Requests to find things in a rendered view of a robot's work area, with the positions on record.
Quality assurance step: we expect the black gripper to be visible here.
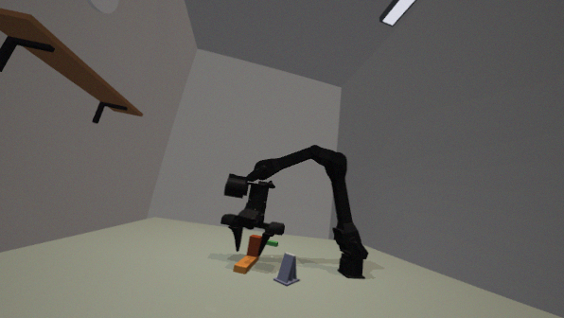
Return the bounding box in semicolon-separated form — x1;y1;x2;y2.
220;200;285;256

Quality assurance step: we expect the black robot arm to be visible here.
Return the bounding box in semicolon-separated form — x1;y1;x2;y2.
223;145;368;279

